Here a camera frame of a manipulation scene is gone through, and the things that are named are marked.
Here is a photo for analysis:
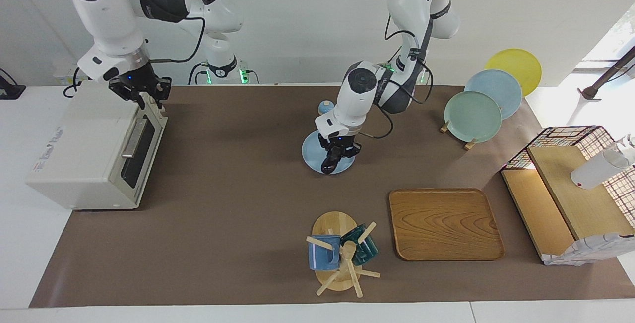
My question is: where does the black clamp mount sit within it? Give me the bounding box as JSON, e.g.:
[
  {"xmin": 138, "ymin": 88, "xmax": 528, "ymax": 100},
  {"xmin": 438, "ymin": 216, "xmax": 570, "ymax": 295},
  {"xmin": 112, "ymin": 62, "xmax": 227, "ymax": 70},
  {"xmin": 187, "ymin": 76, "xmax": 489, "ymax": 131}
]
[{"xmin": 0, "ymin": 68, "xmax": 26, "ymax": 100}]

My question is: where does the yellow plate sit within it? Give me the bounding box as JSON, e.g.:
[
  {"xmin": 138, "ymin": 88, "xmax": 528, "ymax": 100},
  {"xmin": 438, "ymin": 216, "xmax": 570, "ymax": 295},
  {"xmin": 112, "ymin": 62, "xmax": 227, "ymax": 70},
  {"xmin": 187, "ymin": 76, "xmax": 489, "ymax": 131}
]
[{"xmin": 485, "ymin": 49, "xmax": 542, "ymax": 97}]

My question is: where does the glass oven door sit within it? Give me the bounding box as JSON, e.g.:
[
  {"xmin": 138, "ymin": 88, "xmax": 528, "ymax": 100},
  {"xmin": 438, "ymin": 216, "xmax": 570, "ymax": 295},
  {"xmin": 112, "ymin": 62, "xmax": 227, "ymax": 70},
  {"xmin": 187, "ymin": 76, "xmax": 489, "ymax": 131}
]
[{"xmin": 115, "ymin": 99, "xmax": 168, "ymax": 209}]

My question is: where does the wooden mug tree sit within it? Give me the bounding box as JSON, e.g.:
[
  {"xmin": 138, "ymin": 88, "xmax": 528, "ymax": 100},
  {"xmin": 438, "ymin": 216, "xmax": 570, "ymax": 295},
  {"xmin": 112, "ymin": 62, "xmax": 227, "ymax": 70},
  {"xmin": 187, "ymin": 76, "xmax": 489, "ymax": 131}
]
[{"xmin": 306, "ymin": 211, "xmax": 381, "ymax": 298}]

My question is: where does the dark green mug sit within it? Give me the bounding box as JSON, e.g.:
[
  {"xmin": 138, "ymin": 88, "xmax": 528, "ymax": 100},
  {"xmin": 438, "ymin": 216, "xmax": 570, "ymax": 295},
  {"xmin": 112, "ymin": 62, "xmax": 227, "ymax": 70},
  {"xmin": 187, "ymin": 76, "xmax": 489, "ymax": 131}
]
[{"xmin": 340, "ymin": 224, "xmax": 379, "ymax": 266}]

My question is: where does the marble patterned cloth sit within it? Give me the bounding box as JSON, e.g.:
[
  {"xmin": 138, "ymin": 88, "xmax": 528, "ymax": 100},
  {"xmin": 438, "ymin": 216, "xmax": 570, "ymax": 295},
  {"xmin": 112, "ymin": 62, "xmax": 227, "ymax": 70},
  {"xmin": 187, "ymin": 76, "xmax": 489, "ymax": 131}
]
[{"xmin": 543, "ymin": 233, "xmax": 635, "ymax": 266}]

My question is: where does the small light blue plate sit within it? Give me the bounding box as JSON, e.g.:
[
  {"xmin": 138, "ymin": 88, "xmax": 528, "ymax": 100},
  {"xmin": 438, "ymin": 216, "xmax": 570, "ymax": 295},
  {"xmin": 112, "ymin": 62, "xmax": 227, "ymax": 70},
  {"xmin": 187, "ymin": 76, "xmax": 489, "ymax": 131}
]
[{"xmin": 302, "ymin": 129, "xmax": 356, "ymax": 175}]

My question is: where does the wooden shelf with wire basket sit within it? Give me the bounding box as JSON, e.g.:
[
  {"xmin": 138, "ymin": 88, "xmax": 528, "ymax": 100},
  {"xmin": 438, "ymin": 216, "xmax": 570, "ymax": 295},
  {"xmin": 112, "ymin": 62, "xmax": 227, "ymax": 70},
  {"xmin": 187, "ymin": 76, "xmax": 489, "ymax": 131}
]
[{"xmin": 500, "ymin": 126, "xmax": 635, "ymax": 266}]

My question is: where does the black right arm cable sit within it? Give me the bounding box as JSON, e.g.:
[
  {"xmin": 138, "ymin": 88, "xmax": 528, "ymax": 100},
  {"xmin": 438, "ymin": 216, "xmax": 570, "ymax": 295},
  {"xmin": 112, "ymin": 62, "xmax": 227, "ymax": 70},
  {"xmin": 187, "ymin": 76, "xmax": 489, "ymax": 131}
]
[{"xmin": 149, "ymin": 15, "xmax": 206, "ymax": 64}]

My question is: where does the white cylindrical device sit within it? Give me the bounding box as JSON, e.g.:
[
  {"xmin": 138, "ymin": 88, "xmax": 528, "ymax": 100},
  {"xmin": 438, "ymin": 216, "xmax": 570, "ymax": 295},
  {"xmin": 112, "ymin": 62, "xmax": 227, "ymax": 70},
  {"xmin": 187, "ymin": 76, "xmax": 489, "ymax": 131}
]
[{"xmin": 570, "ymin": 134, "xmax": 635, "ymax": 190}]

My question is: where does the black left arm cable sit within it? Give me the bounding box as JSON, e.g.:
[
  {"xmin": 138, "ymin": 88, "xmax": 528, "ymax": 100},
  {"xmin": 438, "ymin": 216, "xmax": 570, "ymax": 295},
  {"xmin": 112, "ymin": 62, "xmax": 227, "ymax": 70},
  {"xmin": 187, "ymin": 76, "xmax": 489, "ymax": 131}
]
[{"xmin": 360, "ymin": 28, "xmax": 435, "ymax": 140}]

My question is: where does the wooden serving tray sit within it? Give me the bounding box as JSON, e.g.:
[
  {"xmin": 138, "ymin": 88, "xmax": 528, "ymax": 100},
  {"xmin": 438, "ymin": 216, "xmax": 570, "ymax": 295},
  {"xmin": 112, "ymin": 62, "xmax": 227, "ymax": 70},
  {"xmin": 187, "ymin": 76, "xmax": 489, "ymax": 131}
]
[{"xmin": 388, "ymin": 188, "xmax": 505, "ymax": 262}]

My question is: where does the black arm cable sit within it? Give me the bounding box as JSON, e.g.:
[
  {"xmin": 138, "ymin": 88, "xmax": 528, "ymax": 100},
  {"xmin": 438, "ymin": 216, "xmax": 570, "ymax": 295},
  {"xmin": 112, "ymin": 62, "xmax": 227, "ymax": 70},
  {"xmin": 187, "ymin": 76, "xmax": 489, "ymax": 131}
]
[
  {"xmin": 149, "ymin": 15, "xmax": 206, "ymax": 64},
  {"xmin": 360, "ymin": 28, "xmax": 435, "ymax": 140}
]

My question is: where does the black oven power cord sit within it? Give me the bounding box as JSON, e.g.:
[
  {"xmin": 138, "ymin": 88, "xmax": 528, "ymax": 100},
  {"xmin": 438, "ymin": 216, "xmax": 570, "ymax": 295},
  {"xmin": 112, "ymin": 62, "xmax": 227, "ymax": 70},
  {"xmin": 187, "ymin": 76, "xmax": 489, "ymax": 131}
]
[{"xmin": 63, "ymin": 67, "xmax": 82, "ymax": 98}]

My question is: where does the blue mug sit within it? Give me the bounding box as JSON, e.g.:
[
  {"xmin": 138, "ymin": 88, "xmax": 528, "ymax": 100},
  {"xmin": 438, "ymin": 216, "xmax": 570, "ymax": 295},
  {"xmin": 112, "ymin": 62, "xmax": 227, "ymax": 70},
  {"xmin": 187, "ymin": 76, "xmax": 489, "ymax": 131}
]
[{"xmin": 308, "ymin": 234, "xmax": 342, "ymax": 271}]

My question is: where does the pale green plate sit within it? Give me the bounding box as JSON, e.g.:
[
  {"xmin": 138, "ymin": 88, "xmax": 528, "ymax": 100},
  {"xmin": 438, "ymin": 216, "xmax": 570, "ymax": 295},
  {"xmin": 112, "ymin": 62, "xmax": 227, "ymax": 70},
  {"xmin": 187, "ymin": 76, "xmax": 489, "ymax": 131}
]
[{"xmin": 444, "ymin": 91, "xmax": 503, "ymax": 143}]

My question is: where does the cream toaster oven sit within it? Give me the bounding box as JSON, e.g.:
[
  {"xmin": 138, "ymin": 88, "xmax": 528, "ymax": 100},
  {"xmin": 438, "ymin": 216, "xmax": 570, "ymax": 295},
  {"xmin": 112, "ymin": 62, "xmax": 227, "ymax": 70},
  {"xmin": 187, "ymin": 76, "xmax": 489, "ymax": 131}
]
[{"xmin": 26, "ymin": 81, "xmax": 168, "ymax": 210}]

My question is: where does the large light blue plate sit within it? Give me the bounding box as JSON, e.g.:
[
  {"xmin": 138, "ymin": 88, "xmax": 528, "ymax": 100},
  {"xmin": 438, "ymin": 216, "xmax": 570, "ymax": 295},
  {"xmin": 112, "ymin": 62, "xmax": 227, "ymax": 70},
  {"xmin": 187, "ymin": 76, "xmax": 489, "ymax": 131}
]
[{"xmin": 464, "ymin": 69, "xmax": 523, "ymax": 120}]

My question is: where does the black tripod stand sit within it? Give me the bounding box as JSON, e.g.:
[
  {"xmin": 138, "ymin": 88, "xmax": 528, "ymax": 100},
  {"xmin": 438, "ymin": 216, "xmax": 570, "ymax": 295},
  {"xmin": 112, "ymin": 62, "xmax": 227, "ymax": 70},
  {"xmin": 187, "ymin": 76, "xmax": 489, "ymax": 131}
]
[{"xmin": 578, "ymin": 45, "xmax": 635, "ymax": 101}]

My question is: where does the wooden plate rack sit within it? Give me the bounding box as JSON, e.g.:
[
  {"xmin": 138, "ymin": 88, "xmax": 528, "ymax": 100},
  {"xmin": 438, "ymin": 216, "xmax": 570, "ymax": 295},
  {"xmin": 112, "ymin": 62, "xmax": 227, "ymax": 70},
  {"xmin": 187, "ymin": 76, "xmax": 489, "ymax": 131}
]
[{"xmin": 440, "ymin": 121, "xmax": 478, "ymax": 151}]

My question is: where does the brown table mat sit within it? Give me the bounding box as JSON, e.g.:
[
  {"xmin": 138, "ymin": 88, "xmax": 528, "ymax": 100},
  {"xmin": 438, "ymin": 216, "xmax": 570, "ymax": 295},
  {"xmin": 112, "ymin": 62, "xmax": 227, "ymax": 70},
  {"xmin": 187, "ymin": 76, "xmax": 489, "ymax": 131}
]
[{"xmin": 29, "ymin": 85, "xmax": 635, "ymax": 309}]

